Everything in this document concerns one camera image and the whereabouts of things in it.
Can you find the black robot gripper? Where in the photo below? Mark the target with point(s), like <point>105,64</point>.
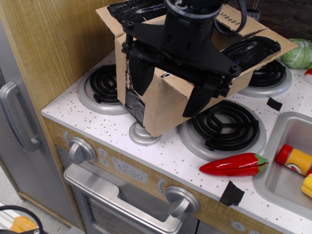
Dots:
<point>182,46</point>

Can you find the small brown cardboard box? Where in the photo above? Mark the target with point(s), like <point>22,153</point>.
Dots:
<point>162,105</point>

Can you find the small silver centre burner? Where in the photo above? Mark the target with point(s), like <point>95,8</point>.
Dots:
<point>140,136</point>

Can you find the left black burner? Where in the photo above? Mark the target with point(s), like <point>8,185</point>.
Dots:
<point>97,91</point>

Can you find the black burner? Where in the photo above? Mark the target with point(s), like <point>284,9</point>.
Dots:
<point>97,91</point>
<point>226,129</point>
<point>269,81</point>

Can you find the front right black burner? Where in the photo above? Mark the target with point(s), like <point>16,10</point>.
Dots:
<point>226,129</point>

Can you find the oven clock display panel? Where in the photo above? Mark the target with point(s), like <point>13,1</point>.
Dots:
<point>130,170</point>

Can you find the black tape piece back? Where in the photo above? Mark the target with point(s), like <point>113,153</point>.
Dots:
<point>274,104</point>

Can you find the black tape piece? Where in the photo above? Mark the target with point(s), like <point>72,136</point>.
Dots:
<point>274,104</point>
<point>232,195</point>

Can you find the back right black burner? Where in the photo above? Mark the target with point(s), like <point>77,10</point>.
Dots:
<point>269,81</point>

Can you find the red toy chili pepper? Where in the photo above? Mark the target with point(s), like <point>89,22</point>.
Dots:
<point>247,164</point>

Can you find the left silver oven knob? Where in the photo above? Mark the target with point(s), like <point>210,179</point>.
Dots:
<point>80,151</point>

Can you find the silver oven knob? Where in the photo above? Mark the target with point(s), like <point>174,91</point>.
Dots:
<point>80,151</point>
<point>181,201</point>

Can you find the right silver oven knob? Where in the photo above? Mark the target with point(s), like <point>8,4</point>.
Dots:
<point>181,201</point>

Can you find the black tape piece front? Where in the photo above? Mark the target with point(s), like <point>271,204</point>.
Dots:
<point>232,195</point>

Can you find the green toy cabbage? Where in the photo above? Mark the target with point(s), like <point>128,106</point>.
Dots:
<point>301,56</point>

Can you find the red white toy food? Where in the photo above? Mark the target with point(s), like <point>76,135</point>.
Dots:
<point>308,76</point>

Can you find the red yellow toy bottle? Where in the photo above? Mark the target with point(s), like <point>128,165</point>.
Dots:
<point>295,159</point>

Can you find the silver toy sink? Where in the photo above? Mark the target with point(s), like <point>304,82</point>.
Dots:
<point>277,183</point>

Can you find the yellow toy corn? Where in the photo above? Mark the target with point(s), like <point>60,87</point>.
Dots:
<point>307,186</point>

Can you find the orange object on floor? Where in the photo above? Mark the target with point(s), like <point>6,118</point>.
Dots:
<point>22,224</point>

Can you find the silver oven door handle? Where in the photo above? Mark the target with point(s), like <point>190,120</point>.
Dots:
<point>109,213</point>

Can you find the grey fridge door handle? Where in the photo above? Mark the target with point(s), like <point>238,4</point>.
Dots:
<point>8,93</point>

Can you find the black cable loop floor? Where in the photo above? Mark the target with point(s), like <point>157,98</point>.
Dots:
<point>39,229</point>

